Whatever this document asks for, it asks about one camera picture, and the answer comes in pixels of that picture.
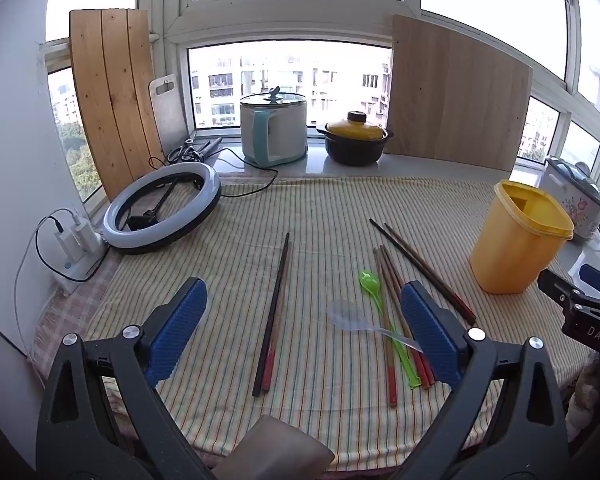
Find white power strip with chargers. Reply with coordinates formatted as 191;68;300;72
35;215;107;283

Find small white charger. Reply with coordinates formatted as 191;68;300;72
54;229;75;265

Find light wood board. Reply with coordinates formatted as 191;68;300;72
384;14;533;172

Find black chopstick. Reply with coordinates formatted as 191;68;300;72
251;232;291;397
369;218;476;326

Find white floral rice cooker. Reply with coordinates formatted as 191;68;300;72
537;156;600;241

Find wooden plank board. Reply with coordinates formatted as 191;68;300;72
69;8;166;201

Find plaid cloth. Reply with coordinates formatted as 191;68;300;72
32;255;126;376

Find black power cable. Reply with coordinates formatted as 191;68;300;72
215;149;279;198

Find yellow pot lid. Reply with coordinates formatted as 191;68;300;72
325;111;388;141

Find large white charger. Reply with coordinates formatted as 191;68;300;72
71;214;100;256

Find yellow plastic container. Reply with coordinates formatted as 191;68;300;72
470;180;575;295

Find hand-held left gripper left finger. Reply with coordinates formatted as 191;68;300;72
36;277;216;480

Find striped tablecloth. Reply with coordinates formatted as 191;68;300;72
82;176;600;473

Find ring light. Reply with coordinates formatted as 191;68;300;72
102;161;222;255

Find black handled scissors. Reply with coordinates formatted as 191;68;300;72
167;136;224;163

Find black clay pot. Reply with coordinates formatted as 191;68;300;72
316;122;395;166

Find white teal electric cooker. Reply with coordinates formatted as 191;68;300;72
239;86;308;167

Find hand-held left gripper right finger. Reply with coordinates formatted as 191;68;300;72
400;281;571;480

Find white cutting board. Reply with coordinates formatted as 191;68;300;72
148;74;191;158

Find clear plastic spoon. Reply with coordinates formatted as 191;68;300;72
327;300;423;353

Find green plastic spoon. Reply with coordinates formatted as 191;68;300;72
358;270;422;389

